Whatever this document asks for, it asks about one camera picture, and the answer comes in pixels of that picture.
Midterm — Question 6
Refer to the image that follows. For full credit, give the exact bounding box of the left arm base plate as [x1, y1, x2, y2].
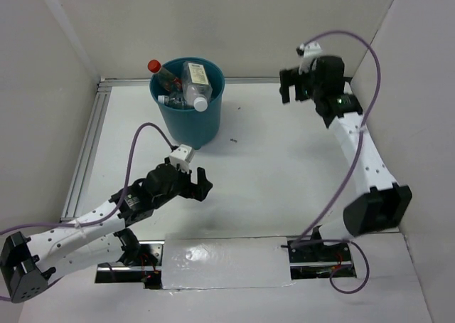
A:
[95, 240, 165, 290]

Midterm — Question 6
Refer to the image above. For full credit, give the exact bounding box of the silver tape sheet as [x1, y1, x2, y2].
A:
[161, 237, 291, 290]

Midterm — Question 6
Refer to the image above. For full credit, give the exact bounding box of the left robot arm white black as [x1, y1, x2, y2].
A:
[1, 159, 213, 303]

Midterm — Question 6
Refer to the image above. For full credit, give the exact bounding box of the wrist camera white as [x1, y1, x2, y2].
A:
[169, 144, 195, 174]
[296, 41, 323, 75]

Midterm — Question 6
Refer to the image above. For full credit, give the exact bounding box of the teal plastic bin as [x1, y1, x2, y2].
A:
[149, 57, 225, 149]

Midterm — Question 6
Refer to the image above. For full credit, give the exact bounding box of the red cap red label bottle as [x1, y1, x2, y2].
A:
[147, 59, 182, 92]

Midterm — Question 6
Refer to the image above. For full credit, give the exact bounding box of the large clear square bottle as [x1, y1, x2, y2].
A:
[182, 61, 213, 112]

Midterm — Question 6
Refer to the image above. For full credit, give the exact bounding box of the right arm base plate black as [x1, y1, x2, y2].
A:
[281, 240, 356, 280]

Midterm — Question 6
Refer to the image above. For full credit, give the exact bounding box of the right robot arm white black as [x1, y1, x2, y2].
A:
[279, 55, 412, 260]

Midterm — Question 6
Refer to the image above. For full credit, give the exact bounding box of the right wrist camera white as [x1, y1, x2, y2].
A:
[296, 41, 323, 75]

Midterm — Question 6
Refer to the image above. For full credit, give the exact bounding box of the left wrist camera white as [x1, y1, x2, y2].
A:
[169, 144, 195, 174]

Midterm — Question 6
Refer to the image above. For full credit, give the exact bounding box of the clear bottle front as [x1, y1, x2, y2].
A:
[157, 92, 189, 110]

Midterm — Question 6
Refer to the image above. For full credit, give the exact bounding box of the aluminium frame rail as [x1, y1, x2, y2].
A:
[54, 76, 350, 240]

